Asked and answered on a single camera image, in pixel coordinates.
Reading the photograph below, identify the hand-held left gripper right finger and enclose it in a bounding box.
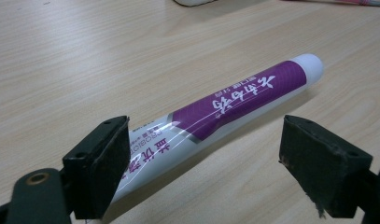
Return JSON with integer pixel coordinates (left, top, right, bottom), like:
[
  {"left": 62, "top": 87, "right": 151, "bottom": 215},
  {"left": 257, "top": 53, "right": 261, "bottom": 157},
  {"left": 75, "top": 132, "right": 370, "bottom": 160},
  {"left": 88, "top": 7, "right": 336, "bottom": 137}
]
[{"left": 278, "top": 114, "right": 373, "bottom": 219}]

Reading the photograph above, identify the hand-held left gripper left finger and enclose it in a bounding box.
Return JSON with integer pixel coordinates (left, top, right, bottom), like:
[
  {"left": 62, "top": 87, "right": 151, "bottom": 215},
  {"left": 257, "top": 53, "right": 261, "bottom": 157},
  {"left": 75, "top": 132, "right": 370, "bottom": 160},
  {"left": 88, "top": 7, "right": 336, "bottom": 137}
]
[{"left": 62, "top": 115, "right": 132, "bottom": 220}]

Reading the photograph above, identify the white toothbrush holder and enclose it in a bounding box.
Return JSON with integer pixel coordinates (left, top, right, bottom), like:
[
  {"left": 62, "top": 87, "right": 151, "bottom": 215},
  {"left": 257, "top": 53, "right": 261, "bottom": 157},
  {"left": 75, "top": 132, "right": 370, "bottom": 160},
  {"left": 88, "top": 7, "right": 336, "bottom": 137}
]
[{"left": 173, "top": 0, "right": 218, "bottom": 7}]

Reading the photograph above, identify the purple and white toothpaste tube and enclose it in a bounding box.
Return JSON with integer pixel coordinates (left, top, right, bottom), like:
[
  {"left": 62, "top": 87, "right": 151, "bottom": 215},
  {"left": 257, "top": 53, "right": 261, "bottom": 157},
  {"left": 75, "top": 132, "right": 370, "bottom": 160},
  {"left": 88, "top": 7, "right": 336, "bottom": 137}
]
[{"left": 111, "top": 53, "right": 325, "bottom": 204}]

